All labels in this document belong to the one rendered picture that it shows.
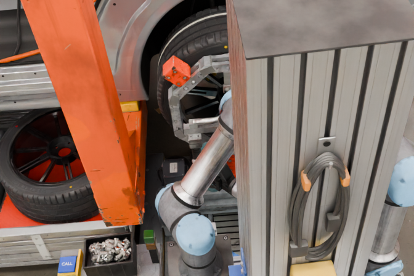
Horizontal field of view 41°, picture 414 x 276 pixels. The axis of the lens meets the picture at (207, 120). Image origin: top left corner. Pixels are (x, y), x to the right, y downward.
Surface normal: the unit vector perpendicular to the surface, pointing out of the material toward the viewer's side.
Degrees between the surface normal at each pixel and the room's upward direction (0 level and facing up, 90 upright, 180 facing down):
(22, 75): 90
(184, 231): 8
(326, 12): 0
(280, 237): 90
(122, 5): 90
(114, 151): 90
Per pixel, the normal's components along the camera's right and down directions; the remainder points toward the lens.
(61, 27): 0.04, 0.73
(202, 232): -0.01, -0.60
